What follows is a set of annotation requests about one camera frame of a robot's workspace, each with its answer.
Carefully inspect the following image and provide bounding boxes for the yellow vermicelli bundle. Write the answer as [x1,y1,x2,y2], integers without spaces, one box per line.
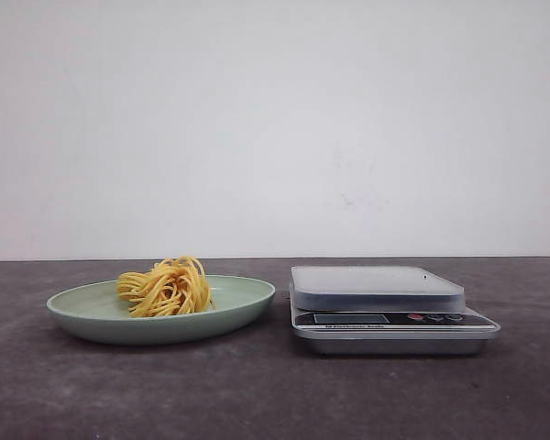
[115,256,215,318]

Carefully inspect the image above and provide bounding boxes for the silver electronic kitchen scale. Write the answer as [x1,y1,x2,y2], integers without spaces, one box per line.
[290,266,501,356]

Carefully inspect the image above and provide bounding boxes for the light green plate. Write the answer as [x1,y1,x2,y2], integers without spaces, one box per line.
[47,275,276,346]

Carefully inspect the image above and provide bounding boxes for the dark grey table mat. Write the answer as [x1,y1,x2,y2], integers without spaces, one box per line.
[0,258,550,439]

